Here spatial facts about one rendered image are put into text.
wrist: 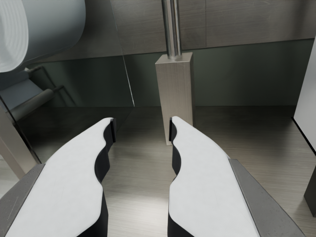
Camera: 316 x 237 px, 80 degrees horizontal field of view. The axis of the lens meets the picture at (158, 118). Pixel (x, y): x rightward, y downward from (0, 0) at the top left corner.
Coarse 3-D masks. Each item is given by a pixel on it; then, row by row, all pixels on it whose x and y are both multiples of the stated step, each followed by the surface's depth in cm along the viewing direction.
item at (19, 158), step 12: (0, 108) 31; (0, 120) 31; (0, 132) 31; (12, 132) 33; (0, 144) 32; (12, 144) 33; (24, 144) 36; (12, 156) 34; (24, 156) 36; (12, 168) 36; (24, 168) 36
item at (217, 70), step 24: (216, 48) 68; (240, 48) 66; (264, 48) 64; (288, 48) 63; (144, 72) 79; (216, 72) 72; (240, 72) 70; (264, 72) 68; (288, 72) 67; (144, 96) 86; (216, 96) 78; (240, 96) 75; (264, 96) 73; (288, 96) 71
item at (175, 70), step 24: (168, 0) 43; (168, 24) 45; (168, 48) 48; (168, 72) 49; (192, 72) 52; (168, 96) 53; (192, 96) 53; (168, 120) 57; (192, 120) 55; (168, 144) 62
